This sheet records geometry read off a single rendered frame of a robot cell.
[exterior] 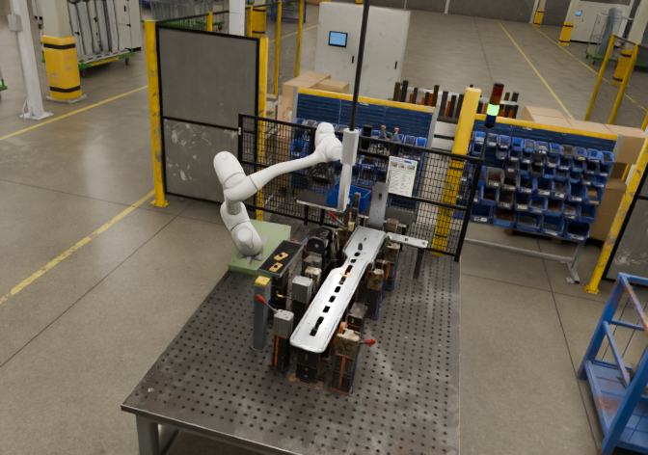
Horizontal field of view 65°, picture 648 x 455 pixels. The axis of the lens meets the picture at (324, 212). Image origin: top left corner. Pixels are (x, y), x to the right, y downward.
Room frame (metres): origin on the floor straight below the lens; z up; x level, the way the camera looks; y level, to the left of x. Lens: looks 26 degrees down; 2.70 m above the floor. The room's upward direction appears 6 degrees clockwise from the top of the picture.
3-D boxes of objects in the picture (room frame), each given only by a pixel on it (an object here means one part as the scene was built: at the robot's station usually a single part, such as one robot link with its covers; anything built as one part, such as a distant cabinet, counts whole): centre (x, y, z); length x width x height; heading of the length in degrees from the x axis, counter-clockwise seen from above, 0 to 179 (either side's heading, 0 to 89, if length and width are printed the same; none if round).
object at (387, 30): (9.91, -0.37, 1.22); 1.60 x 0.54 x 2.45; 79
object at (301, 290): (2.34, 0.08, 0.90); 0.13 x 0.10 x 0.41; 74
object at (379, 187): (3.31, -0.38, 1.17); 0.12 x 0.01 x 0.34; 74
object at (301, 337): (2.59, -0.17, 1.00); 1.38 x 0.22 x 0.02; 164
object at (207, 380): (2.84, -0.16, 0.68); 2.56 x 1.61 x 0.04; 169
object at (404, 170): (3.56, -0.55, 1.30); 0.23 x 0.02 x 0.31; 74
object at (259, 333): (2.23, 0.29, 0.92); 0.08 x 0.08 x 0.44; 74
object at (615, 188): (5.68, -2.80, 0.67); 1.20 x 0.80 x 1.35; 81
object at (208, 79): (5.11, 1.29, 1.00); 1.34 x 0.14 x 2.00; 79
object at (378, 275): (2.62, -0.35, 0.87); 0.12 x 0.09 x 0.35; 74
